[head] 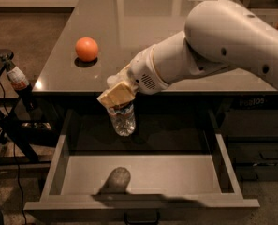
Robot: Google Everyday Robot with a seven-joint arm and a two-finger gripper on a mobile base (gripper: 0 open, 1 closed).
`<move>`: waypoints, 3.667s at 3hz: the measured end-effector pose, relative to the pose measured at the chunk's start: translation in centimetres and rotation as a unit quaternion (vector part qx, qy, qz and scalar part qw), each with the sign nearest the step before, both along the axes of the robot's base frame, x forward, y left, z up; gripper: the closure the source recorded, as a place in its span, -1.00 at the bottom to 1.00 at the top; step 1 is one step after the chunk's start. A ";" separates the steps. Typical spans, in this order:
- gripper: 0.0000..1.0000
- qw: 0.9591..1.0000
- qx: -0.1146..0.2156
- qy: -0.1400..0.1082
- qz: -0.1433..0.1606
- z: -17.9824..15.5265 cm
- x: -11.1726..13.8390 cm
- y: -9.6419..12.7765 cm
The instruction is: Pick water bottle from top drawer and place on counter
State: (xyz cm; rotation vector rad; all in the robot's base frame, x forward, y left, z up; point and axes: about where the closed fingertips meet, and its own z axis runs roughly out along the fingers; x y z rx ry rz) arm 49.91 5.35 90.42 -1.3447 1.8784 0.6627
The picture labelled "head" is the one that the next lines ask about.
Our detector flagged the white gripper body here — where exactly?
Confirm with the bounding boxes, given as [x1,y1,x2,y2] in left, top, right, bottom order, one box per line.
[125,45,169,95]

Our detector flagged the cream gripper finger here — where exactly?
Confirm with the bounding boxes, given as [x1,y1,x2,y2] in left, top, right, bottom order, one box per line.
[97,81,138,108]
[107,74,123,87]

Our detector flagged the clear plastic water bottle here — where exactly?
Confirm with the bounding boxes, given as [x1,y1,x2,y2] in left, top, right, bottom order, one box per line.
[108,102,136,137]

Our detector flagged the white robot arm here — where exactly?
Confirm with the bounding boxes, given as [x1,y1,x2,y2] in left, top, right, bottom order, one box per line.
[97,0,278,108]

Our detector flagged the open grey top drawer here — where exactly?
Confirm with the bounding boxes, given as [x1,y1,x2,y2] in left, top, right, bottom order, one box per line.
[24,110,259,224]

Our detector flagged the cola bottle with red label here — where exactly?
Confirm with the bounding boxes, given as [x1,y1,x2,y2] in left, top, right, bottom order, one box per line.
[0,53,37,112]

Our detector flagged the orange ball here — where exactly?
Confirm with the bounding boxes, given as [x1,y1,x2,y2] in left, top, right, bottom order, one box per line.
[75,37,98,62]

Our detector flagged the black side stand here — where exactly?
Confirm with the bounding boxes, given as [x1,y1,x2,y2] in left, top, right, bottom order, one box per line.
[0,49,57,166]

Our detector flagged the dark lower cabinet drawers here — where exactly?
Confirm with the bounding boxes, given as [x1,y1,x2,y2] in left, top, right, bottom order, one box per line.
[216,95,278,181]

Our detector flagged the black cable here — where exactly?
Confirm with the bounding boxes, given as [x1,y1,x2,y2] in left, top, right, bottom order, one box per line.
[0,64,29,225]

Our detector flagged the metal drawer handle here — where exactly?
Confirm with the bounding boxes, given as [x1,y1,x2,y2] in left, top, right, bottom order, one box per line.
[124,212,160,225]

